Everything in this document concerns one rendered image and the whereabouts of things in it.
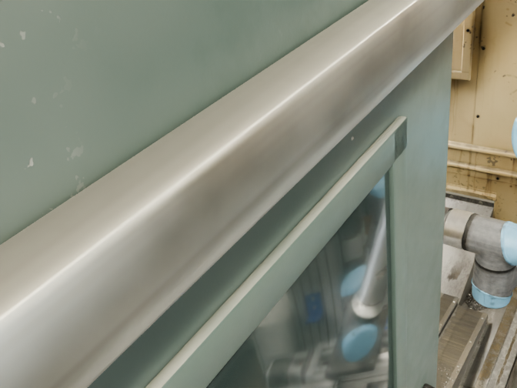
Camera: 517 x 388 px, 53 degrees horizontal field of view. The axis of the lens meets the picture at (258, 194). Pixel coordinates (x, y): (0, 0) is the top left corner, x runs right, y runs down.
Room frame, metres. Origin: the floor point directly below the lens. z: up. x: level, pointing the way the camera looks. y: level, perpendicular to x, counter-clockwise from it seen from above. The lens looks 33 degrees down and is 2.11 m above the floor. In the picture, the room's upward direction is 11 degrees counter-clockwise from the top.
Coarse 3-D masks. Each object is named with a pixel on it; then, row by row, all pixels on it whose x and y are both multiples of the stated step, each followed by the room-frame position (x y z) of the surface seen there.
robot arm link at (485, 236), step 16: (480, 224) 0.75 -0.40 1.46; (496, 224) 0.74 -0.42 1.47; (512, 224) 0.73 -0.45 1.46; (464, 240) 0.75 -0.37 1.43; (480, 240) 0.73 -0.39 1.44; (496, 240) 0.72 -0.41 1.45; (512, 240) 0.70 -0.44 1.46; (480, 256) 0.73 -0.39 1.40; (496, 256) 0.71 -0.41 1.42; (512, 256) 0.69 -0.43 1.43
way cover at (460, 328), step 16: (448, 304) 1.24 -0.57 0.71; (448, 320) 1.18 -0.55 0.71; (464, 320) 1.17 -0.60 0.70; (480, 320) 1.16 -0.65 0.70; (448, 336) 1.11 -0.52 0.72; (464, 336) 1.10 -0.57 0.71; (480, 336) 1.13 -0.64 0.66; (448, 352) 1.04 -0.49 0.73; (464, 352) 1.03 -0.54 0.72; (448, 368) 0.98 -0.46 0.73; (464, 368) 1.00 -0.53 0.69; (448, 384) 0.92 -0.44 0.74
